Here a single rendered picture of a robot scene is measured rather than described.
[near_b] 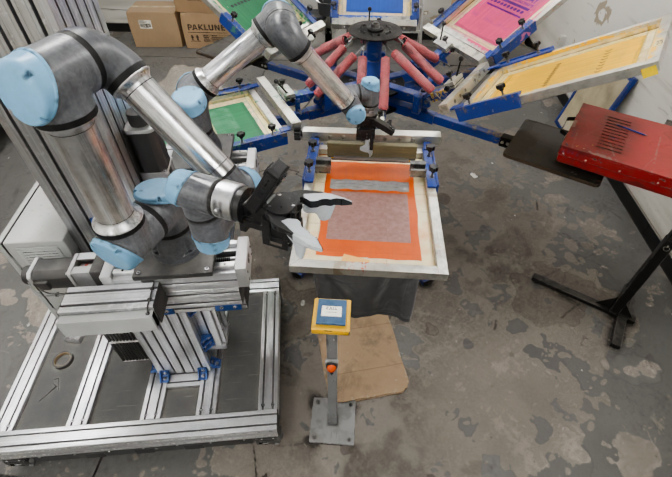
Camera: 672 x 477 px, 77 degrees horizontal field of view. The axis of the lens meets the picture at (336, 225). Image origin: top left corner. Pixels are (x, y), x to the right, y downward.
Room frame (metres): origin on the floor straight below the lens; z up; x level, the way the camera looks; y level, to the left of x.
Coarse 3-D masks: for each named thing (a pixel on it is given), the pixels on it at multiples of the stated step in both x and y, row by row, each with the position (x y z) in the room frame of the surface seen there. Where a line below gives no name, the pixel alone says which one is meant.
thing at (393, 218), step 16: (384, 176) 1.57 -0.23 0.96; (400, 176) 1.57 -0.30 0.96; (384, 192) 1.46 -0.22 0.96; (400, 192) 1.46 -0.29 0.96; (384, 208) 1.35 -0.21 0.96; (400, 208) 1.35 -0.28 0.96; (416, 208) 1.35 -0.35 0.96; (384, 224) 1.25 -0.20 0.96; (400, 224) 1.25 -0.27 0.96; (416, 224) 1.26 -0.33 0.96; (368, 240) 1.16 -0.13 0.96; (384, 240) 1.16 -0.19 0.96; (400, 240) 1.16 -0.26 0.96; (416, 240) 1.16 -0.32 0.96; (368, 256) 1.08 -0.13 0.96; (384, 256) 1.08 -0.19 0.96; (400, 256) 1.08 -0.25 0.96; (416, 256) 1.08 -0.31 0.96
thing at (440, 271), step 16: (432, 192) 1.42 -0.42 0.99; (432, 208) 1.32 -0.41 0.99; (304, 224) 1.22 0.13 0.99; (432, 224) 1.22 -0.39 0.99; (432, 240) 1.16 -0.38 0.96; (304, 272) 1.00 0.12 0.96; (320, 272) 1.00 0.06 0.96; (336, 272) 0.99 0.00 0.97; (352, 272) 0.99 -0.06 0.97; (368, 272) 0.98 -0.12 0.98; (384, 272) 0.98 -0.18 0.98; (400, 272) 0.98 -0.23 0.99; (416, 272) 0.97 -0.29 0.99; (432, 272) 0.97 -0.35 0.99; (448, 272) 0.97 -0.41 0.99
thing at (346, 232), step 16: (336, 176) 1.57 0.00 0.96; (352, 176) 1.57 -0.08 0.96; (368, 176) 1.57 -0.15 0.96; (336, 192) 1.46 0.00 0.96; (352, 192) 1.46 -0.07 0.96; (368, 192) 1.46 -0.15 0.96; (336, 208) 1.35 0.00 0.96; (352, 208) 1.35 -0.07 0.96; (368, 208) 1.35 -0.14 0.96; (320, 224) 1.26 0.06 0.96; (336, 224) 1.25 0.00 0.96; (352, 224) 1.25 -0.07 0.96; (368, 224) 1.25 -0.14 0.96; (320, 240) 1.16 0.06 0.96; (336, 240) 1.16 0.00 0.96; (352, 240) 1.16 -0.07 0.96; (336, 256) 1.08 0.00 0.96
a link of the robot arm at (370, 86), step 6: (366, 78) 1.63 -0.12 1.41; (372, 78) 1.63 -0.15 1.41; (360, 84) 1.62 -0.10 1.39; (366, 84) 1.60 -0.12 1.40; (372, 84) 1.59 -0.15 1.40; (378, 84) 1.61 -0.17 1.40; (366, 90) 1.59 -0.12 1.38; (372, 90) 1.59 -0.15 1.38; (378, 90) 1.61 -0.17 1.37; (366, 96) 1.59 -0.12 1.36; (372, 96) 1.59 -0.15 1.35; (378, 96) 1.61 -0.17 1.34; (366, 102) 1.59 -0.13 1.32; (372, 102) 1.59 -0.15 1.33; (378, 102) 1.62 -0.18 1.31
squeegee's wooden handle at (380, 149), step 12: (336, 144) 1.62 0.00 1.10; (348, 144) 1.62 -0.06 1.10; (360, 144) 1.62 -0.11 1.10; (384, 144) 1.62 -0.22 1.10; (396, 144) 1.62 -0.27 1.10; (408, 144) 1.62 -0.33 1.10; (360, 156) 1.62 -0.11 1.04; (372, 156) 1.61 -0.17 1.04; (384, 156) 1.61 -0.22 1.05; (396, 156) 1.60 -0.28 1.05; (408, 156) 1.60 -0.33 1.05
